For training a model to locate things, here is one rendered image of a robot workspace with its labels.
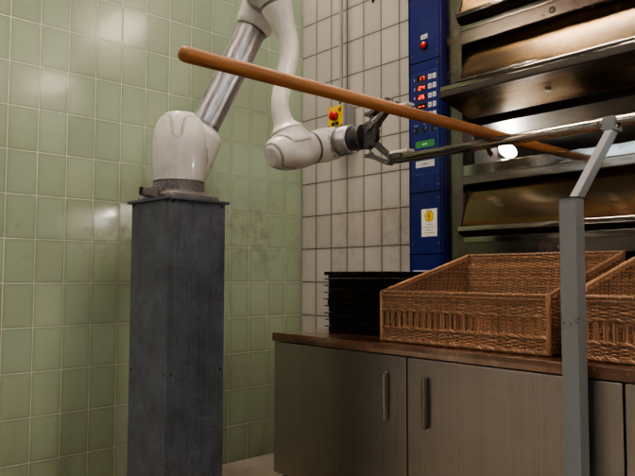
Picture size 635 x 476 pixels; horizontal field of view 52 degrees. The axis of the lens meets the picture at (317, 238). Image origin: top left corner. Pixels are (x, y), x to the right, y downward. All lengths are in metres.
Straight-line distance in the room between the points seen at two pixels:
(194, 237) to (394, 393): 0.73
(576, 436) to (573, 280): 0.34
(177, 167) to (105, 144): 0.65
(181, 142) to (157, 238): 0.29
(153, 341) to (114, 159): 0.87
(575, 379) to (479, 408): 0.31
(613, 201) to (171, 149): 1.33
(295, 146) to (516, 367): 0.86
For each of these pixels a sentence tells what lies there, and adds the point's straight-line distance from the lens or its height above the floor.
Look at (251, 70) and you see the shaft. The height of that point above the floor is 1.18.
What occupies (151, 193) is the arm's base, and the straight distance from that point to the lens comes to 1.96.
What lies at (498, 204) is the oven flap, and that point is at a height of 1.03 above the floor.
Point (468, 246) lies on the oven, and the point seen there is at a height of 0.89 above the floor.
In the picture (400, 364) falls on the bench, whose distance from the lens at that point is 1.91.
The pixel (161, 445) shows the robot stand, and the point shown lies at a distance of 1.95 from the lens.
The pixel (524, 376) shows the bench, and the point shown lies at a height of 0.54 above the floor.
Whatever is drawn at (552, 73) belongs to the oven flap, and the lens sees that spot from 2.18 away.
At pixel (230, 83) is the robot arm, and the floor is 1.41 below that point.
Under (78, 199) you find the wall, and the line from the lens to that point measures 2.50.
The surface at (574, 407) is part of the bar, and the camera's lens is 1.57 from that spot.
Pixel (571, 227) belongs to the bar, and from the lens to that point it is 1.55.
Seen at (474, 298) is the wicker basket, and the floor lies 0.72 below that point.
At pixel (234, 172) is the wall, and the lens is 2.84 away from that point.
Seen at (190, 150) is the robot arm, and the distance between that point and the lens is 1.98.
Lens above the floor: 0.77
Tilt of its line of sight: 3 degrees up
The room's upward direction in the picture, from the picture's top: straight up
